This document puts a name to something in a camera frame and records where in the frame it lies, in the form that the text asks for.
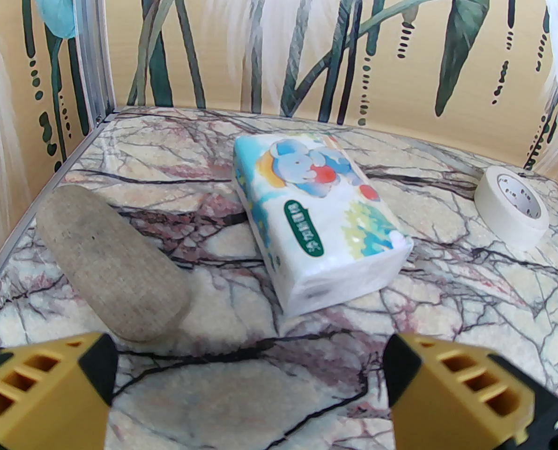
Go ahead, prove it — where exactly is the aluminium frame post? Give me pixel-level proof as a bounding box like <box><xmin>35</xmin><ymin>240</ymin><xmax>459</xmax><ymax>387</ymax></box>
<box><xmin>70</xmin><ymin>0</ymin><xmax>116</xmax><ymax>123</ymax></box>

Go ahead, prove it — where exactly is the beige oval felt pad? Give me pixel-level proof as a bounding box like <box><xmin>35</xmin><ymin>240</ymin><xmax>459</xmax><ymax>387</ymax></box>
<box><xmin>36</xmin><ymin>186</ymin><xmax>191</xmax><ymax>343</ymax></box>

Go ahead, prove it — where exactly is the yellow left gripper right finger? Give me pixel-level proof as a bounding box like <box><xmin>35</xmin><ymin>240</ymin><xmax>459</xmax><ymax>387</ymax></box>
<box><xmin>384</xmin><ymin>333</ymin><xmax>558</xmax><ymax>450</ymax></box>

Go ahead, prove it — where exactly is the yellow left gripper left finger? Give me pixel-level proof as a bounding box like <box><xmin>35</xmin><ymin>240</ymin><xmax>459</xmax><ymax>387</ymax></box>
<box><xmin>0</xmin><ymin>332</ymin><xmax>119</xmax><ymax>450</ymax></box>

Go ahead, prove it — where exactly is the white masking tape roll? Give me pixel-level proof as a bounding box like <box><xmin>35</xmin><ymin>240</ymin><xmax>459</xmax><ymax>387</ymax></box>
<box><xmin>475</xmin><ymin>166</ymin><xmax>550</xmax><ymax>251</ymax></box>

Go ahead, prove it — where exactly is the cartoon print tissue pack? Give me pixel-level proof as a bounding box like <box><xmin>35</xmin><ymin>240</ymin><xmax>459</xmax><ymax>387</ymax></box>
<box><xmin>233</xmin><ymin>133</ymin><xmax>413</xmax><ymax>318</ymax></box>

